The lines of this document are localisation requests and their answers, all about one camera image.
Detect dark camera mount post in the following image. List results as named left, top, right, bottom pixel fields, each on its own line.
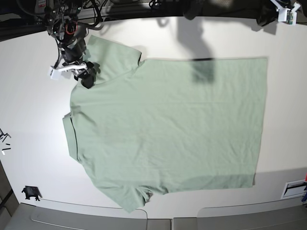
left=182, top=0, right=204, bottom=20

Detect black clamp bracket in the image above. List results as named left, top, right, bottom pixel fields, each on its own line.
left=22, top=186, right=42, bottom=201

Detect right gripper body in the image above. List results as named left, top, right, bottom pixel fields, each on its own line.
left=62, top=54, right=89, bottom=81

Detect black hex keys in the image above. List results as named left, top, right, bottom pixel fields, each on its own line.
left=0, top=129, right=11, bottom=142

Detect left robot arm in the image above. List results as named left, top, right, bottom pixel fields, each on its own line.
left=256, top=0, right=290, bottom=27

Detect light green T-shirt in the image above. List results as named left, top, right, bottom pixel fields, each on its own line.
left=63, top=36, right=268, bottom=212

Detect black cable bundle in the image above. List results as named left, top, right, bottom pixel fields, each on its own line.
left=16, top=0, right=168, bottom=31

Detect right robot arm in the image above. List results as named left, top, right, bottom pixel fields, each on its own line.
left=45, top=0, right=101, bottom=89

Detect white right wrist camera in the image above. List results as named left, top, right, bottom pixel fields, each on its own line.
left=48, top=63, right=87, bottom=80

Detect grey chair right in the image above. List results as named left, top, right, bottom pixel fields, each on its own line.
left=173, top=198, right=307, bottom=230

